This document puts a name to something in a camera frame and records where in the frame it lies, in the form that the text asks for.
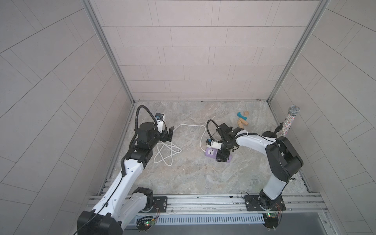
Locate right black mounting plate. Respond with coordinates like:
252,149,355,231
244,195,286,212

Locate glitter microphone on black stand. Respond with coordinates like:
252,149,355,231
262,105,300,138

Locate left green circuit board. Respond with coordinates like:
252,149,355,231
136,216,156,232

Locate right green circuit board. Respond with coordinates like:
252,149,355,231
262,212,280,230

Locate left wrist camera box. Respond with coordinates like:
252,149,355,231
155,113,165,133

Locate white perforated vent strip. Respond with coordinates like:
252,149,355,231
155,213,265,226

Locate long tan wooden block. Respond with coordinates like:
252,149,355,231
239,117,249,126

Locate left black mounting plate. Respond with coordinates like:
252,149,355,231
140,196,168,213

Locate black mounting plate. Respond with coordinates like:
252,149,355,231
244,195,286,212
140,196,168,213

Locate purple power strip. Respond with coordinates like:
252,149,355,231
205,147,218,160

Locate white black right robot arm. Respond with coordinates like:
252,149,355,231
206,119,304,211

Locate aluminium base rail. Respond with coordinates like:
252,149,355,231
85,182,328,216

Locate green circuit board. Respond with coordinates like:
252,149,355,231
136,216,156,232
262,212,280,230

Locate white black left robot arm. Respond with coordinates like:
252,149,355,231
75,105,174,235

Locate white power cord with plug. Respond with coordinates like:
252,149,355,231
153,124,208,167

